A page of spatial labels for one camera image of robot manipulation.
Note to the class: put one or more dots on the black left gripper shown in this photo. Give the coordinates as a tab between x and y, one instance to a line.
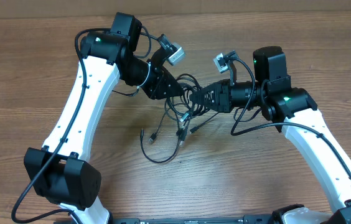
155	82

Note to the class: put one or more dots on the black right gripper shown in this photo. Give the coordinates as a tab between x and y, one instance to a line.
222	97

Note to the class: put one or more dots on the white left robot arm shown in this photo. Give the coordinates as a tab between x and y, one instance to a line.
60	170

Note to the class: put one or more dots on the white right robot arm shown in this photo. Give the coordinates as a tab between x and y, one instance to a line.
295	114

